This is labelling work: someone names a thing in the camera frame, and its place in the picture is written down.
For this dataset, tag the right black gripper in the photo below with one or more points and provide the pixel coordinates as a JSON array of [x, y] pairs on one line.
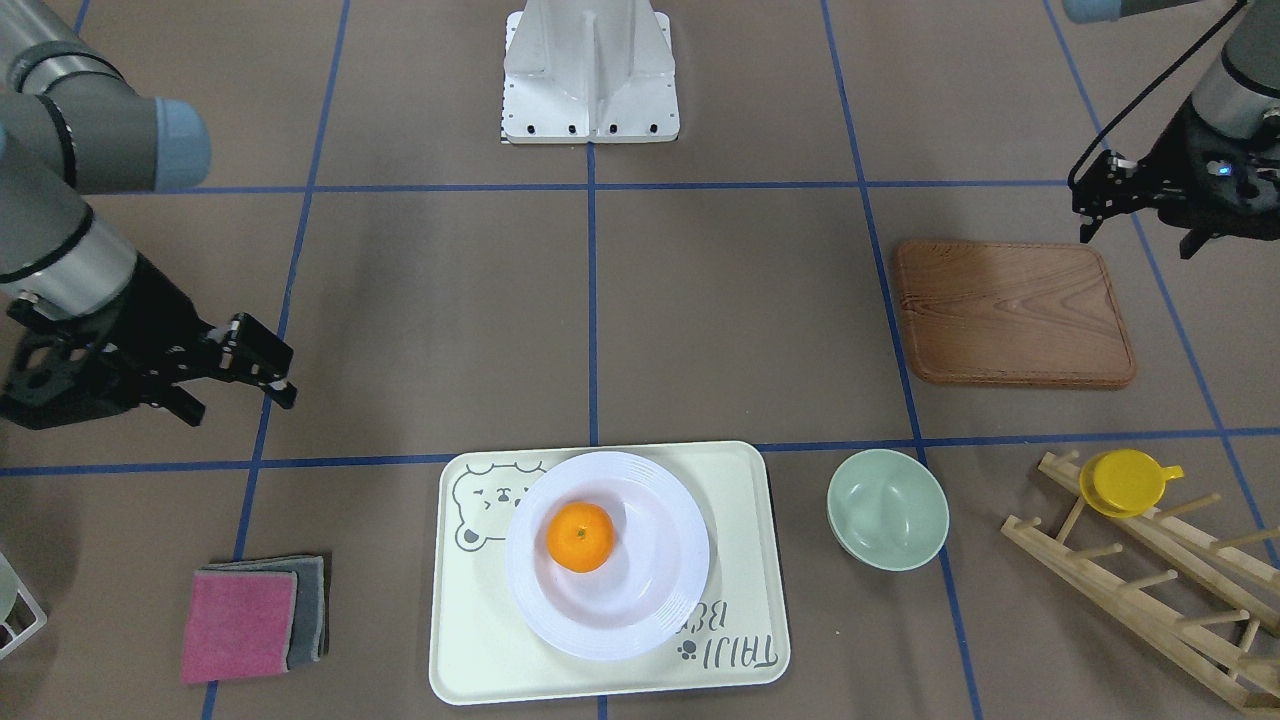
[[158, 309]]

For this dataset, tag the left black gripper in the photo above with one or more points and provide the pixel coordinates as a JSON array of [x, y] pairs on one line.
[[1176, 158]]

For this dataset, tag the orange fruit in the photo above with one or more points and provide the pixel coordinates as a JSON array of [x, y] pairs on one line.
[[580, 537]]

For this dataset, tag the white round plate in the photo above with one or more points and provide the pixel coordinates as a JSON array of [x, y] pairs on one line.
[[649, 586]]

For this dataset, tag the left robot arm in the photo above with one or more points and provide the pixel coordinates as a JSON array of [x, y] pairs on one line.
[[1238, 85]]

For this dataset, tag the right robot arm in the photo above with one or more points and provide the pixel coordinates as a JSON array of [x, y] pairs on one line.
[[73, 126]]

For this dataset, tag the wooden tray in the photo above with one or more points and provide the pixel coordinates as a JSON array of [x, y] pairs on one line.
[[1011, 314]]

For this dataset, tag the cream bear tray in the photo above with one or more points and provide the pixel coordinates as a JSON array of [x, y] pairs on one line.
[[480, 649]]

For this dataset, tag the pink cloth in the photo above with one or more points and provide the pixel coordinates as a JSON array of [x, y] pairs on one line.
[[239, 625]]

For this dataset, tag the yellow mug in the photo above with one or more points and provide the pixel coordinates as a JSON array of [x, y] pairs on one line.
[[1125, 482]]

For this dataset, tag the grey cloth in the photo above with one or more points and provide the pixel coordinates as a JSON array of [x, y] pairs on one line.
[[308, 628]]

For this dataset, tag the green cup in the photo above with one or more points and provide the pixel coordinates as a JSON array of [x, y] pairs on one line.
[[10, 589]]

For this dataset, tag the wooden mug drying rack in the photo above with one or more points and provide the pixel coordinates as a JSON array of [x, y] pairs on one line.
[[1212, 610]]

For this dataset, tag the green bowl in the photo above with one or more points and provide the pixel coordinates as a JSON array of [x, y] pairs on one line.
[[887, 510]]

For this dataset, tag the white wire cup rack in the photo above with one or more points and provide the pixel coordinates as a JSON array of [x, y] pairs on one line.
[[28, 617]]

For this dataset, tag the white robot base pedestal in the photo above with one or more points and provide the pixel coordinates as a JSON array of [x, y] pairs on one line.
[[589, 72]]

